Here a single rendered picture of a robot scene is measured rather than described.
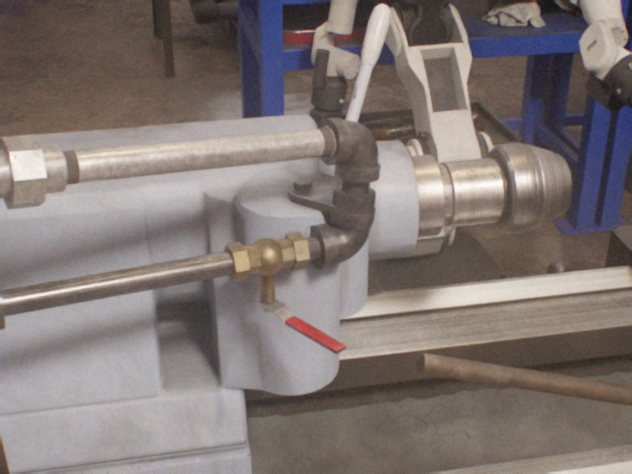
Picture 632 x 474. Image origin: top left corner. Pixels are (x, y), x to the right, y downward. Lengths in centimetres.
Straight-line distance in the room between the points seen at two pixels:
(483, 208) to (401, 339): 30
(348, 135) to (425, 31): 163
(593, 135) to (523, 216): 218
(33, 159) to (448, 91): 177
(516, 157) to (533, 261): 211
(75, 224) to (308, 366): 23
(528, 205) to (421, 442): 39
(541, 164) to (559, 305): 37
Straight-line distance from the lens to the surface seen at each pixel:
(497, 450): 121
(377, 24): 83
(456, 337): 118
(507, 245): 311
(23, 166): 61
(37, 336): 84
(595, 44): 185
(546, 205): 94
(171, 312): 96
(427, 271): 260
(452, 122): 224
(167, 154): 65
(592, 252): 313
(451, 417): 124
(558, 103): 356
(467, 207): 92
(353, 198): 73
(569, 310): 126
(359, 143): 72
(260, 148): 68
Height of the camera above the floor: 151
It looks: 29 degrees down
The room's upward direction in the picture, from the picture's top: straight up
